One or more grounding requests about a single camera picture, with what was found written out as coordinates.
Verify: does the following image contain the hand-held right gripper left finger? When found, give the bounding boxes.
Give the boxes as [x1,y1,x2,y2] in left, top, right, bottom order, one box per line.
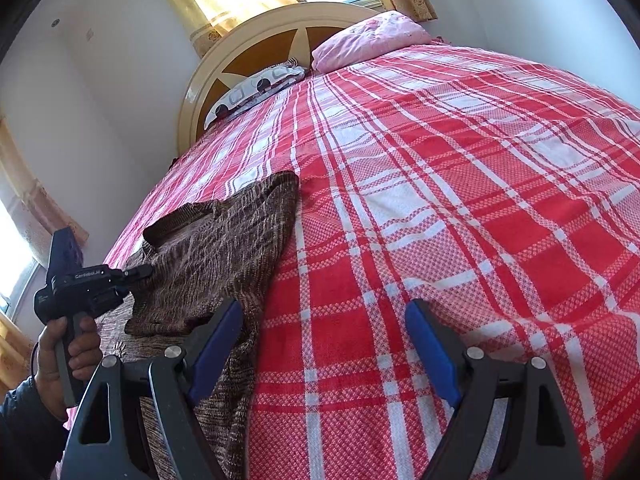
[60,297,246,480]

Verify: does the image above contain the side window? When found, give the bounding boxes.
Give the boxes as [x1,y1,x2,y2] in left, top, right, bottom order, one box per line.
[0,200,47,331]

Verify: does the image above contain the brown knit sweater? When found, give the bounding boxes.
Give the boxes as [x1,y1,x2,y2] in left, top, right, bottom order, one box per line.
[122,170,301,480]

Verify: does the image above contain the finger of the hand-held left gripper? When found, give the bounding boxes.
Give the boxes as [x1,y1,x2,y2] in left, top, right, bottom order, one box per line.
[120,266,154,293]

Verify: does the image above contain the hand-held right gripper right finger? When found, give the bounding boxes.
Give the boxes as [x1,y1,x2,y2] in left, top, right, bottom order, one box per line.
[404,299,586,480]

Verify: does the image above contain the pink pillow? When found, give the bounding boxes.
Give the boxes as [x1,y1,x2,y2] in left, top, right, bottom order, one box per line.
[311,11,434,73]

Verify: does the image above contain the person's left forearm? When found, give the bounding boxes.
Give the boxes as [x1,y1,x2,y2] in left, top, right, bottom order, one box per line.
[0,374,72,480]

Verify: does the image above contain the cream wooden headboard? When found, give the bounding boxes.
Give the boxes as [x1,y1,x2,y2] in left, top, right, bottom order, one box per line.
[177,1,386,157]

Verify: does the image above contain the red plaid blanket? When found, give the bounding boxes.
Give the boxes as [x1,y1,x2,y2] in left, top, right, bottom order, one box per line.
[65,42,640,480]

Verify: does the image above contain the person's left hand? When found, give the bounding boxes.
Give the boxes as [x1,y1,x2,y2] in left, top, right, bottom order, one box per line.
[37,316,103,420]

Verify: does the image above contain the grey patterned pillow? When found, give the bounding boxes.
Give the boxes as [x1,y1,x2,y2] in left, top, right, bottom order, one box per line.
[203,58,307,131]

